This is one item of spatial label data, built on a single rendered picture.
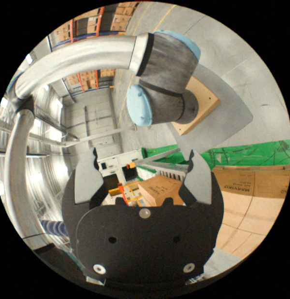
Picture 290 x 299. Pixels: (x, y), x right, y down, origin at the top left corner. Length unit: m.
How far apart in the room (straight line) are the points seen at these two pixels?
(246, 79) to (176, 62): 1.11
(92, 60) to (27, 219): 0.34
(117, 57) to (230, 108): 0.42
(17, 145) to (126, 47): 0.35
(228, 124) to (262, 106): 0.85
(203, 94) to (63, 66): 0.48
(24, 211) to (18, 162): 0.11
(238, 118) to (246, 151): 0.82
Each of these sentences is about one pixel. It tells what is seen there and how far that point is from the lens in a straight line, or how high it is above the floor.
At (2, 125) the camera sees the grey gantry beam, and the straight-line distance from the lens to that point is 2.19.
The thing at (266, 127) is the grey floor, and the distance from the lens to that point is 1.22.
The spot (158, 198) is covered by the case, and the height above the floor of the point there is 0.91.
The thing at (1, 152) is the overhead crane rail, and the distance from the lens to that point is 2.05.
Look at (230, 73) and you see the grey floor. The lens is 1.31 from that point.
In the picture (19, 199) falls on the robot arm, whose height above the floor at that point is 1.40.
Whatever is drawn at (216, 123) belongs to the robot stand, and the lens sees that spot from 0.45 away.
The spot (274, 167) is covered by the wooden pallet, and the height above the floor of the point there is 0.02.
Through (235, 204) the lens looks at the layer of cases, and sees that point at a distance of 0.87.
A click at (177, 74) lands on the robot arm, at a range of 0.24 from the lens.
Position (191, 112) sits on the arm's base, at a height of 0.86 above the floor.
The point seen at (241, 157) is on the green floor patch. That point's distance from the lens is 1.25.
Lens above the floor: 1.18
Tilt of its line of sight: 20 degrees down
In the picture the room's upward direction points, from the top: 106 degrees counter-clockwise
